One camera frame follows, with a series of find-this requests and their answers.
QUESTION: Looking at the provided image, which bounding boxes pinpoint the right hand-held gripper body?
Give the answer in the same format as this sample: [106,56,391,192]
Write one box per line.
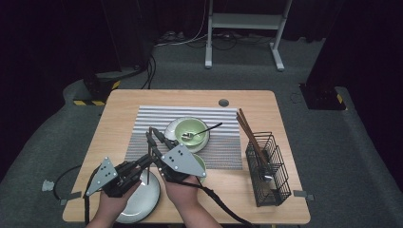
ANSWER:
[157,142,207,184]

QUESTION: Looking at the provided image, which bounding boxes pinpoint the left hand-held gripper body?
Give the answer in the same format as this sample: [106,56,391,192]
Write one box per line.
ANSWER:
[86,156,144,199]

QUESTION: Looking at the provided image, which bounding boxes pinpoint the white plate with black rim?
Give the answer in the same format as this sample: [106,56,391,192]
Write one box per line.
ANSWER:
[115,169,162,224]
[163,117,211,155]

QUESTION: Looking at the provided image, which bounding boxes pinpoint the green bowl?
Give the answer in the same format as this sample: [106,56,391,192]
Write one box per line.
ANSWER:
[193,154,207,184]
[174,117,210,147]

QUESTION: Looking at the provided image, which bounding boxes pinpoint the black wire basket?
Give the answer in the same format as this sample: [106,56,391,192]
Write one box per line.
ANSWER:
[245,131,292,207]

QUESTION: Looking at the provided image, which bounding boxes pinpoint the person's left hand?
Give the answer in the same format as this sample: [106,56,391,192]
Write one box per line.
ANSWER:
[99,180,143,219]

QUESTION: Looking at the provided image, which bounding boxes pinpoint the person's right hand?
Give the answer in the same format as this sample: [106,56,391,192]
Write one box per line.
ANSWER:
[161,175,202,211]

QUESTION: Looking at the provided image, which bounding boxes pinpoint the grey tape strip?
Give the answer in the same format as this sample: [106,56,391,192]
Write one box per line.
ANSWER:
[293,189,316,202]
[59,191,83,206]

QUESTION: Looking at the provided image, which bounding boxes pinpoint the striped placemat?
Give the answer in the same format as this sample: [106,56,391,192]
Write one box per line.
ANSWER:
[124,104,243,170]

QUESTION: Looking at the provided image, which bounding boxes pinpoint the crumpled grey tape piece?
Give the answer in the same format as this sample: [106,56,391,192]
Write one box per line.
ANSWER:
[41,179,55,193]

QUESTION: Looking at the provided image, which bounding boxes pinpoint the black stand base striped tape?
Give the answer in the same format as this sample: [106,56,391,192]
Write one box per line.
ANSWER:
[73,67,150,107]

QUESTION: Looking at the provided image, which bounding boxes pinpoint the dark cabinet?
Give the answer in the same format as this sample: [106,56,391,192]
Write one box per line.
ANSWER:
[101,0,156,70]

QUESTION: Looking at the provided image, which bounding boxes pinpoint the white desk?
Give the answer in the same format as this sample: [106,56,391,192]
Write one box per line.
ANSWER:
[204,0,293,72]

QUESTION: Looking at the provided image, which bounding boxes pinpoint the black stand base yellow tape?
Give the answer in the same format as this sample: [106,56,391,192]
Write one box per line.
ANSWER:
[298,83,347,111]

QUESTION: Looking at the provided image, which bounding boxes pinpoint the left hand-held gripper black cable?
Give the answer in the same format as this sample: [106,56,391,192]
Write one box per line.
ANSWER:
[52,164,99,226]

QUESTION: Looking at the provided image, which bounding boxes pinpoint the hand-held gripper black cable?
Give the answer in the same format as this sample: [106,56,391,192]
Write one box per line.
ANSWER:
[52,164,99,226]
[172,179,258,228]

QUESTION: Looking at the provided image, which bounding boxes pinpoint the right hand-held gripper black cable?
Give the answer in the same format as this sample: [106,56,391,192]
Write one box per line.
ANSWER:
[172,179,258,228]

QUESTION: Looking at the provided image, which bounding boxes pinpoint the black floor cables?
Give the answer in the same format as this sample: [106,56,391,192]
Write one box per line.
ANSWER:
[141,55,157,90]

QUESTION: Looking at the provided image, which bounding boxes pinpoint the white floor cable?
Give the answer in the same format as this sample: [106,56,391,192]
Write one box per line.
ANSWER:
[154,0,210,48]

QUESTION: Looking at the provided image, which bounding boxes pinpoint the black cable tangle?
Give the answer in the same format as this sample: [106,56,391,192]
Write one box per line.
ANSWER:
[184,31,277,51]

